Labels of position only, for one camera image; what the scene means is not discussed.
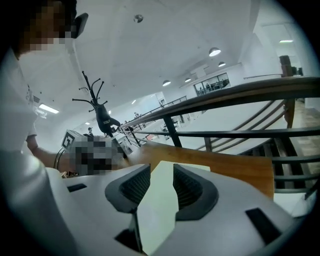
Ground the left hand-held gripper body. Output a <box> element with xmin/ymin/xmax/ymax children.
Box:
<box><xmin>60</xmin><ymin>129</ymin><xmax>126</xmax><ymax>176</ymax></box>

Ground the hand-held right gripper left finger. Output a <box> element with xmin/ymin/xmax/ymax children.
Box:
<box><xmin>46</xmin><ymin>163</ymin><xmax>152</xmax><ymax>256</ymax></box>

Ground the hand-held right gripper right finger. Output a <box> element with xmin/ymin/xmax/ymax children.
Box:
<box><xmin>154</xmin><ymin>163</ymin><xmax>296</xmax><ymax>256</ymax></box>

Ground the pale green box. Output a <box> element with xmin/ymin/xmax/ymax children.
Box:
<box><xmin>136</xmin><ymin>160</ymin><xmax>211</xmax><ymax>256</ymax></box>

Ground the person's left forearm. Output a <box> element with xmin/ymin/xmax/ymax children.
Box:
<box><xmin>26</xmin><ymin>134</ymin><xmax>74</xmax><ymax>174</ymax></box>

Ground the rectangular ceiling light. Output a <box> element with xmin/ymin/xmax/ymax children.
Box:
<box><xmin>38</xmin><ymin>103</ymin><xmax>60</xmax><ymax>115</ymax></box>

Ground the black hanging bag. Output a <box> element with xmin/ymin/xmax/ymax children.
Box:
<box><xmin>96</xmin><ymin>104</ymin><xmax>121</xmax><ymax>134</ymax></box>

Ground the black coat rack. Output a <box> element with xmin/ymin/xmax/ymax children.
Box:
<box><xmin>72</xmin><ymin>70</ymin><xmax>116</xmax><ymax>138</ymax></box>

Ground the person's grey t-shirt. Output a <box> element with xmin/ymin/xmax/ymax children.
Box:
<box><xmin>0</xmin><ymin>47</ymin><xmax>39</xmax><ymax>151</ymax></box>

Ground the person's head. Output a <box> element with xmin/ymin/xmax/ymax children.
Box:
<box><xmin>12</xmin><ymin>0</ymin><xmax>78</xmax><ymax>60</ymax></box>

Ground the black head-mounted camera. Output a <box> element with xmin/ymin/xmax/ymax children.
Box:
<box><xmin>73</xmin><ymin>12</ymin><xmax>89</xmax><ymax>40</ymax></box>

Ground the black railing with wooden rail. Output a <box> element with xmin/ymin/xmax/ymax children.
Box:
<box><xmin>119</xmin><ymin>76</ymin><xmax>320</xmax><ymax>198</ymax></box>

